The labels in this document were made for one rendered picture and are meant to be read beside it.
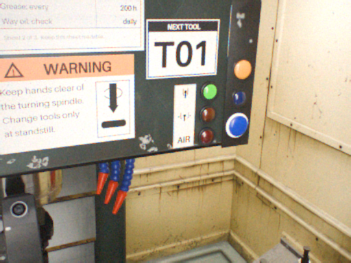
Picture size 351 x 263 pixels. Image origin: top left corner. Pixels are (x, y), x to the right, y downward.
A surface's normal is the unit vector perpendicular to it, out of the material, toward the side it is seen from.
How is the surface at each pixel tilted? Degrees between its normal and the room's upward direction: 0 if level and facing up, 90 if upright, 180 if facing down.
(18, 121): 90
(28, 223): 62
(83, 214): 91
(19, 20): 90
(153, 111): 90
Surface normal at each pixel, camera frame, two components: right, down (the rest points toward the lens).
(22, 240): 0.34, -0.16
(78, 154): 0.42, 0.31
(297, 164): -0.91, 0.09
